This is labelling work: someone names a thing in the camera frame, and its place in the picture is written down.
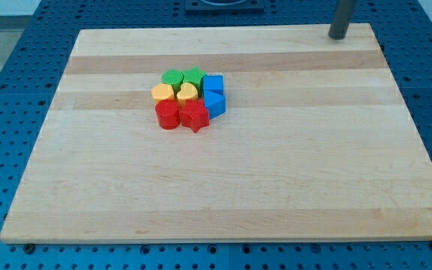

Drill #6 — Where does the yellow heart block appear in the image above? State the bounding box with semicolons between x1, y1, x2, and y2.
176;82;199;109

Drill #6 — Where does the green star block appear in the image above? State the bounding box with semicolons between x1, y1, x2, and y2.
182;66;206;98

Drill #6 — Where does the red star block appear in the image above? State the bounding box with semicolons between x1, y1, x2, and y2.
180;100;210;133

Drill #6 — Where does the blue triangle block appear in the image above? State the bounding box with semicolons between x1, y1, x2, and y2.
203;91;226;119

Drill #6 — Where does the green cylinder block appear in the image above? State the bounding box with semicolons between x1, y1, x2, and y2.
161;69;184;93

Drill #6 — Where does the blue cube block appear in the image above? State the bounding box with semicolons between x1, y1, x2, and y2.
202;75;224;95

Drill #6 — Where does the yellow pentagon block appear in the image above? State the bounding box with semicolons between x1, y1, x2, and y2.
151;83;175;105

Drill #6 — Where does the wooden board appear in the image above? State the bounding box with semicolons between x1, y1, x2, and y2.
0;23;432;244

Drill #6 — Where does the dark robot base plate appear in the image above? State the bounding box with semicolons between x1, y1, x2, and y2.
184;0;265;13

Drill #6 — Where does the red cylinder block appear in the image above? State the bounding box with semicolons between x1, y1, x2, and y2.
155;100;181;130

